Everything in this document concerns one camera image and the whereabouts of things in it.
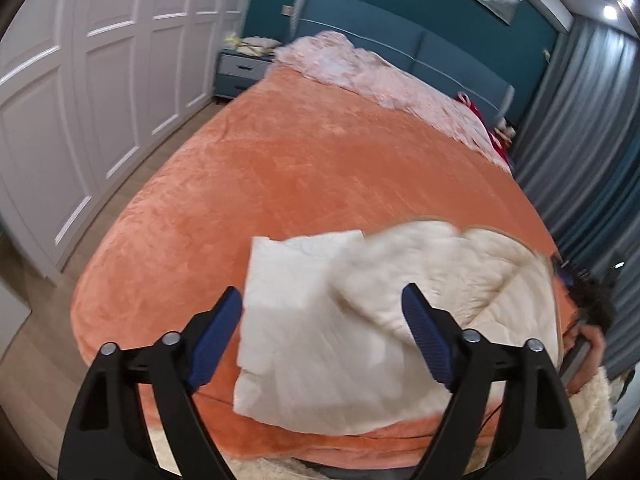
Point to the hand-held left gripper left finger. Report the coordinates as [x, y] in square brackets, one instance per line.
[215, 340]

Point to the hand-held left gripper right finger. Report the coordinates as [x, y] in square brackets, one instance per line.
[430, 340]

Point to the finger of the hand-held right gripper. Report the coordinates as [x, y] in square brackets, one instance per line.
[567, 276]

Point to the cream white quilted blanket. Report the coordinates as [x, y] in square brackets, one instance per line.
[320, 340]

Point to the person's right hand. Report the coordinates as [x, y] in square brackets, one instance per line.
[592, 360]

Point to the grey curtain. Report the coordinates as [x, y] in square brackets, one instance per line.
[575, 135]

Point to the red cloth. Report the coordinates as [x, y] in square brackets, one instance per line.
[497, 147]

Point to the orange fleece blanket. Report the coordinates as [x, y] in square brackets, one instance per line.
[280, 170]

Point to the grey nightstand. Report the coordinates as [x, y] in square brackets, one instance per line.
[240, 80]

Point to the pink floral quilt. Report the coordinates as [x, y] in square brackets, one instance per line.
[375, 75]

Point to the white wardrobe doors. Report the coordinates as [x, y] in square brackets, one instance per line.
[100, 85]

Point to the blue padded headboard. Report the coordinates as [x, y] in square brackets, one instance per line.
[400, 35]

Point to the pale cloth pile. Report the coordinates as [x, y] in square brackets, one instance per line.
[252, 46]

